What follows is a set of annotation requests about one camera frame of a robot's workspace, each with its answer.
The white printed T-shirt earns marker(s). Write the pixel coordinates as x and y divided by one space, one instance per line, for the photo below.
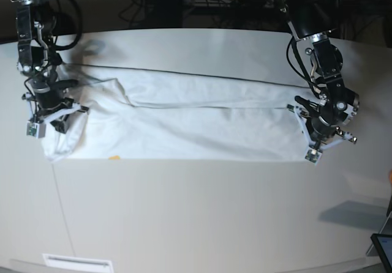
147 114

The black power strip red light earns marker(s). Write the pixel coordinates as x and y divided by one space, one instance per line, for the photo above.
234 3

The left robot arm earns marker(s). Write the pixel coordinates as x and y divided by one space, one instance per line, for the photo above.
320 64

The white paper label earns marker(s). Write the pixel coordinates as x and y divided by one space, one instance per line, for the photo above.
78 264

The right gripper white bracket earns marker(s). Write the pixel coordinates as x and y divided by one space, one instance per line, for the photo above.
58 117

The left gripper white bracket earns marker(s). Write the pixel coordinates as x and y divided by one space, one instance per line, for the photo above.
316 146

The tablet with dark frame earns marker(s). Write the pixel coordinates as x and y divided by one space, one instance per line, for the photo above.
382 244

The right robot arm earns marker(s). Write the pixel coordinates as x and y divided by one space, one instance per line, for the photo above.
38 61

